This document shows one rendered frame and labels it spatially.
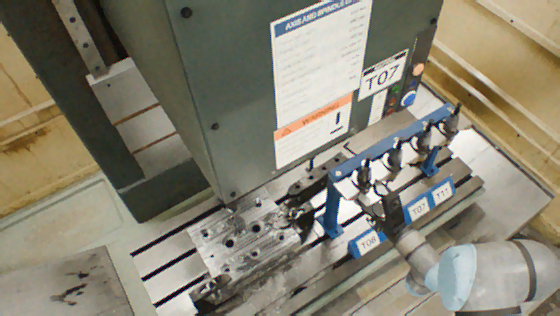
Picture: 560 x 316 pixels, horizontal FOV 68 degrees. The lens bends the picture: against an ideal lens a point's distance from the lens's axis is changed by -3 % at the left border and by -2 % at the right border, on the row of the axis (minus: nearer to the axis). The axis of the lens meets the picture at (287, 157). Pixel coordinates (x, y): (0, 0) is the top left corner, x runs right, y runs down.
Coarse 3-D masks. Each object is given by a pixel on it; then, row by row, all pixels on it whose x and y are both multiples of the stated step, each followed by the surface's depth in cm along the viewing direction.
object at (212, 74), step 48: (144, 0) 48; (192, 0) 42; (240, 0) 46; (288, 0) 50; (384, 0) 59; (432, 0) 66; (144, 48) 67; (192, 48) 47; (240, 48) 51; (384, 48) 68; (192, 96) 53; (240, 96) 57; (192, 144) 71; (240, 144) 64; (240, 192) 74
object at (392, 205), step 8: (392, 192) 109; (384, 200) 108; (392, 200) 108; (400, 200) 109; (384, 208) 109; (392, 208) 108; (400, 208) 110; (392, 216) 110; (400, 216) 111; (392, 224) 111; (400, 224) 112
